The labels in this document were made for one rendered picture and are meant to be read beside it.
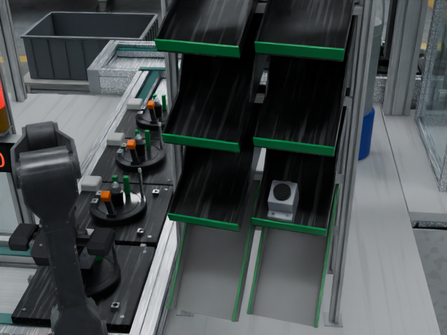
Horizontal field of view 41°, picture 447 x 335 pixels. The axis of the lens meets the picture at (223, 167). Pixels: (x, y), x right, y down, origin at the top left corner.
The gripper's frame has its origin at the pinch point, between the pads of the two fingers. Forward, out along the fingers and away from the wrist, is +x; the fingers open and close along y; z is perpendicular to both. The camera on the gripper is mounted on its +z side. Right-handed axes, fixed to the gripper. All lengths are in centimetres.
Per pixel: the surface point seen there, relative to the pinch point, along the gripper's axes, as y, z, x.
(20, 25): -221, -463, 102
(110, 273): 4.8, -8.8, 10.3
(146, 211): 6.9, -34.3, 11.8
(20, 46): -197, -407, 103
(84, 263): 1.0, -5.5, 5.1
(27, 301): -10.4, -1.1, 12.2
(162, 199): 9.8, -39.5, 11.7
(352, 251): 58, -37, 23
